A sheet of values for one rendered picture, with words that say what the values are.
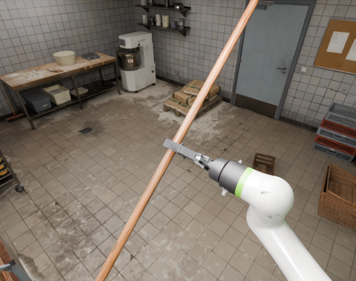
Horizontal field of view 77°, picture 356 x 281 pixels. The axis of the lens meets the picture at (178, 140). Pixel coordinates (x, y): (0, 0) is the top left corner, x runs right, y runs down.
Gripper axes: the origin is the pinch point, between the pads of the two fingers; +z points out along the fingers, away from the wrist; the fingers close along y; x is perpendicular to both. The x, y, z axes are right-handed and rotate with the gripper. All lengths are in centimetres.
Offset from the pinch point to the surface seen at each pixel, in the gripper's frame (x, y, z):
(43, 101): -26, 174, 428
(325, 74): 245, 325, 4
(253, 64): 239, 330, 131
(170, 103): 98, 306, 248
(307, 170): 80, 327, -34
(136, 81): 122, 317, 384
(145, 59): 182, 308, 385
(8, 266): -113, 32, 85
